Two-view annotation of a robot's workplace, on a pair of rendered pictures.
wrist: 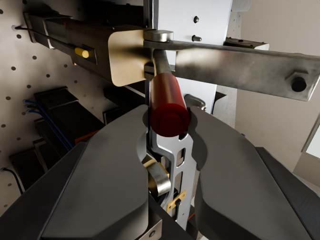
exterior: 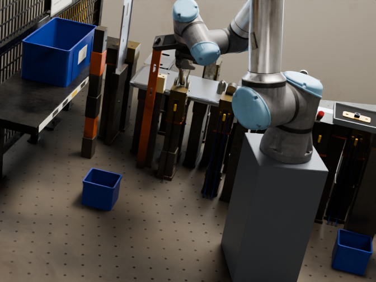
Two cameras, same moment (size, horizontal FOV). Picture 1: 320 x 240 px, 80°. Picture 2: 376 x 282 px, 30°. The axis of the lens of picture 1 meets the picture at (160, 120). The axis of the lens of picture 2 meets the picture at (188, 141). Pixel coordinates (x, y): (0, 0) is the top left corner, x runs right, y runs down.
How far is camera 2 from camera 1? 226 cm
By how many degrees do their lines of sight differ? 43
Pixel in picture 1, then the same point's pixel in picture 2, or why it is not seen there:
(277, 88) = not seen: hidden behind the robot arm
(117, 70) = (181, 91)
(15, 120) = (212, 204)
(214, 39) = (193, 79)
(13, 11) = (154, 179)
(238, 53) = not seen: hidden behind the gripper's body
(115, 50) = (175, 89)
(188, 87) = (212, 90)
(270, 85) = not seen: hidden behind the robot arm
